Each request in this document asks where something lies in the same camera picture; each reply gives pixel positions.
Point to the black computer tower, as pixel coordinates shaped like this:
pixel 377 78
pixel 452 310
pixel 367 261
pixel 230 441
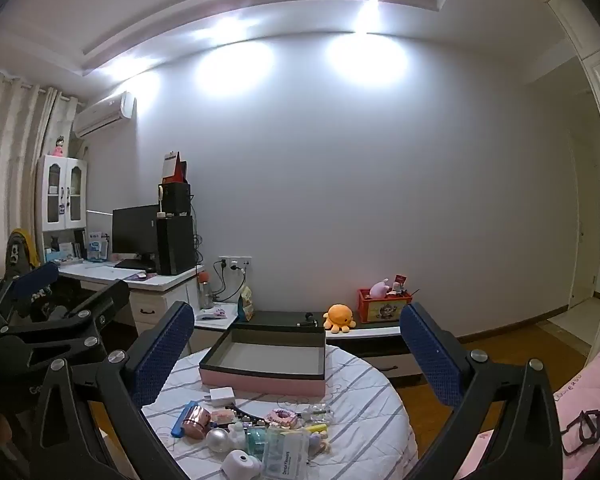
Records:
pixel 175 245

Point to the small cream plush toy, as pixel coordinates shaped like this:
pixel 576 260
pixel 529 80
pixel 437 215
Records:
pixel 236 435

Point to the black computer monitor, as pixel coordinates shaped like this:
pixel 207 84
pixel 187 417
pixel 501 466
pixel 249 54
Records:
pixel 135 230

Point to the black eyeglasses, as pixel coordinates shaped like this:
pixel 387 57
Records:
pixel 582 432

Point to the red toy storage box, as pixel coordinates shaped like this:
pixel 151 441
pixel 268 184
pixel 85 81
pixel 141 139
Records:
pixel 382 307

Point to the black keyboard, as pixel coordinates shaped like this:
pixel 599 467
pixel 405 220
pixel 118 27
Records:
pixel 134 264

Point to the small pastel plush toy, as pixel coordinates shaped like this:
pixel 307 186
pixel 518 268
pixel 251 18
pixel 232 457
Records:
pixel 318 445

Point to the bottle with orange cap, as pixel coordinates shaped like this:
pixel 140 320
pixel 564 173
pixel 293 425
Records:
pixel 206 292

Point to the low white cabinet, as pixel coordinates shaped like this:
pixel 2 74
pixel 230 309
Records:
pixel 370 342

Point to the white charger plug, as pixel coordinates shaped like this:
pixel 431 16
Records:
pixel 222 395

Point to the black beaded hair clip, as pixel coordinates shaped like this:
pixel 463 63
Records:
pixel 250 416

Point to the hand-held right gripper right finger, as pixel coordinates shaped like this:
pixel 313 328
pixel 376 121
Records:
pixel 430 360

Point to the blue tube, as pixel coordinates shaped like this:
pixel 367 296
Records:
pixel 182 420

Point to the pink plush toy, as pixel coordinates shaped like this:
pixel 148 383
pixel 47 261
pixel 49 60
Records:
pixel 380 289

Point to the small white desk fan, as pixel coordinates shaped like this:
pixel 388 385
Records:
pixel 161 205

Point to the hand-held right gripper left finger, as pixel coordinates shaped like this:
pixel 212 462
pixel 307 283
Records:
pixel 162 355

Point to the teal packet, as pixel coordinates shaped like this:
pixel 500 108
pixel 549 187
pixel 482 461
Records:
pixel 256 440

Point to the red and white boxes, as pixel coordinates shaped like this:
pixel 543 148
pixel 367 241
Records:
pixel 175 167

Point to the orange octopus plush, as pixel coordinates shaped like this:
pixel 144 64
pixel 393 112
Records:
pixel 339 316

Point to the beige curtain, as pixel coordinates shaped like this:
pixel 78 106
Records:
pixel 10 170

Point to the white glass door cabinet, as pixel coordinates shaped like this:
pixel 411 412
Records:
pixel 62 192

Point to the red card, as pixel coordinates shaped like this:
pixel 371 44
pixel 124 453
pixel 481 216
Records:
pixel 400 280

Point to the white air conditioner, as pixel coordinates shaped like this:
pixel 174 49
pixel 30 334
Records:
pixel 100 115

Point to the white wall socket strip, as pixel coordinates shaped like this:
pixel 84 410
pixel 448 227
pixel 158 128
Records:
pixel 235 261

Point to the white door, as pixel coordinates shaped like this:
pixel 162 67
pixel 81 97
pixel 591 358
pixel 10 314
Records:
pixel 582 220

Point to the pink box with black rim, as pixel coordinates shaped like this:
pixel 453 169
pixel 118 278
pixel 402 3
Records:
pixel 265 382

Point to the snack bag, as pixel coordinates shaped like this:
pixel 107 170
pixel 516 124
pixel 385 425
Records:
pixel 246 305

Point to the pink doll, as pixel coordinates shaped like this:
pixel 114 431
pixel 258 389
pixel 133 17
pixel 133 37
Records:
pixel 59 147

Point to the small black object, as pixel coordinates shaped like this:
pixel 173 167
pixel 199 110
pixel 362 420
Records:
pixel 308 321

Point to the yellow green packet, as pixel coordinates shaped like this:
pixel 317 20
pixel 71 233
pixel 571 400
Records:
pixel 317 428

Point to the black speaker box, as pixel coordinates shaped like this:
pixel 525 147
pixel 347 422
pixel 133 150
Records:
pixel 176 199

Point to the white round device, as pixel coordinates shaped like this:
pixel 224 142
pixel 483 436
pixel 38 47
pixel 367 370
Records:
pixel 240 465

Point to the silver ball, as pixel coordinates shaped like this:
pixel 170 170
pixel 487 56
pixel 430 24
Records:
pixel 218 440

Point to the black office chair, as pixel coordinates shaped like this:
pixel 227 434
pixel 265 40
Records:
pixel 22 255

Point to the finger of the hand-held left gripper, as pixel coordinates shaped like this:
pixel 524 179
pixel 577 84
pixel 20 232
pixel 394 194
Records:
pixel 105 302
pixel 35 280

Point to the pink donut block toy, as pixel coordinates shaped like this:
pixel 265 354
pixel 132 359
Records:
pixel 283 418

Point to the white desk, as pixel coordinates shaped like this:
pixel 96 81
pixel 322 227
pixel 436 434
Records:
pixel 150 290

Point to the pink blanket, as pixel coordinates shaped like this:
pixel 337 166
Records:
pixel 530 450

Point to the blue and white box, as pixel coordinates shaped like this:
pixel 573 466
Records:
pixel 96 247

